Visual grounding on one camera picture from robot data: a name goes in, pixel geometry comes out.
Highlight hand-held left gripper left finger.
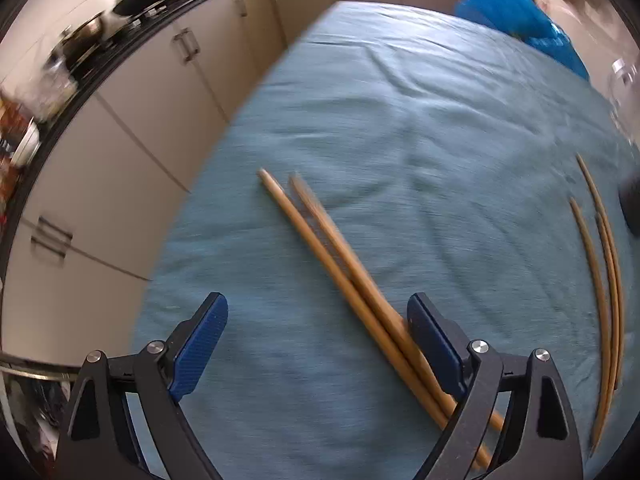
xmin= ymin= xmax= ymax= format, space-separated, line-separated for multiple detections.
xmin=56 ymin=291 xmax=229 ymax=480

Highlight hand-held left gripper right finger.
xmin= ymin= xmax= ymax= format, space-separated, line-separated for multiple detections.
xmin=406 ymin=292 xmax=583 ymax=480

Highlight thick brown wooden chopstick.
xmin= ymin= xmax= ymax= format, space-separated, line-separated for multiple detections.
xmin=289 ymin=172 xmax=505 ymax=433
xmin=257 ymin=169 xmax=495 ymax=471

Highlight thin pale bamboo chopstick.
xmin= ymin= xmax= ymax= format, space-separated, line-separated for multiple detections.
xmin=569 ymin=198 xmax=612 ymax=457
xmin=595 ymin=212 xmax=621 ymax=388
xmin=575 ymin=153 xmax=626 ymax=391

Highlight dark grey utensil holder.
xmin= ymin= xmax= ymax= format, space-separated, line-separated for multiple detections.
xmin=617 ymin=170 xmax=640 ymax=236

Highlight blue tablecloth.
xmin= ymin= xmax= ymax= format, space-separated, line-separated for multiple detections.
xmin=131 ymin=1 xmax=640 ymax=480

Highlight beige base cabinets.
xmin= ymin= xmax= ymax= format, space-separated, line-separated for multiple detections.
xmin=0 ymin=0 xmax=481 ymax=361

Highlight blue plastic bag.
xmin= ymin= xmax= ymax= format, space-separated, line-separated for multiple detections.
xmin=454 ymin=0 xmax=591 ymax=81

